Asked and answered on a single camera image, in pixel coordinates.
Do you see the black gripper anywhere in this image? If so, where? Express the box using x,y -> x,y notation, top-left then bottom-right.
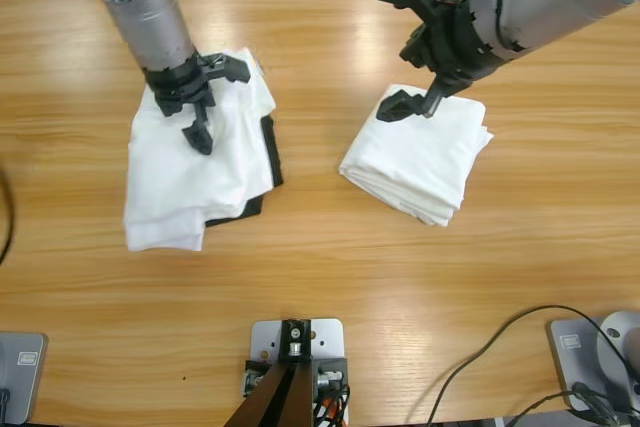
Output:
375,0 -> 502,124
143,53 -> 217,156

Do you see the white t-shirt with black print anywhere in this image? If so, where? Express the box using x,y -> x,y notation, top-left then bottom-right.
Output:
338,84 -> 495,228

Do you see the black garment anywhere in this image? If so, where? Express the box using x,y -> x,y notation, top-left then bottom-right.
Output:
204,114 -> 285,228

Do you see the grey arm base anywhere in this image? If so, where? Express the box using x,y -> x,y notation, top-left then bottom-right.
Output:
0,330 -> 50,426
544,310 -> 640,416

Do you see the black base plug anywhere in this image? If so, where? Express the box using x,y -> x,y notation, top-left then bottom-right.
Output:
571,380 -> 629,427

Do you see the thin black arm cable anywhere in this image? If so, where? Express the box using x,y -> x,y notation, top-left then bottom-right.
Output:
492,0 -> 526,53

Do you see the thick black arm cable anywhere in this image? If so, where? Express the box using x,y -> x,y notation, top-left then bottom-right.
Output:
0,166 -> 16,266

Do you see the black post clamp with bolt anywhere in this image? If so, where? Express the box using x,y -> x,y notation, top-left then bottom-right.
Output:
278,316 -> 315,364

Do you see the black post bracket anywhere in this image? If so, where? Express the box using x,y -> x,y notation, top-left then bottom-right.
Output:
241,357 -> 275,398
312,355 -> 350,394

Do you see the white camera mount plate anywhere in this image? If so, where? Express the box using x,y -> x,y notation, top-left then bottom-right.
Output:
249,317 -> 347,401

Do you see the arm base with cable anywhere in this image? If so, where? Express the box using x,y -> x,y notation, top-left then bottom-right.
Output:
432,305 -> 639,427

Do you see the dark camera post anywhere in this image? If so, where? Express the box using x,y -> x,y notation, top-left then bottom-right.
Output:
222,360 -> 317,427

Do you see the orange cable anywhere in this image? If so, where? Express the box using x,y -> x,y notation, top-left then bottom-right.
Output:
315,394 -> 346,427

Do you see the black mount cable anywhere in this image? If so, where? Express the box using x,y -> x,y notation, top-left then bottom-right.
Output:
327,381 -> 355,427

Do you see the short black cable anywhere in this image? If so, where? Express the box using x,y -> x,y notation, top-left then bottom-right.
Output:
502,393 -> 581,427

